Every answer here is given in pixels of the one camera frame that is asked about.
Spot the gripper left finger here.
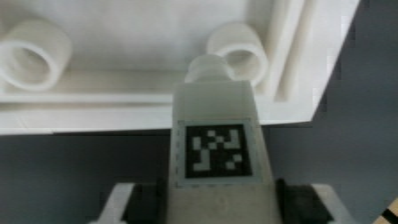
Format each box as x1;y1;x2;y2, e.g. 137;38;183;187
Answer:
87;183;165;224

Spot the white leg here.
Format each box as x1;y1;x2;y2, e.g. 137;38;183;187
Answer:
165;54;283;224

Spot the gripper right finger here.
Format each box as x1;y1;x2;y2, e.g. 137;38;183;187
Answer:
276;179;359;224

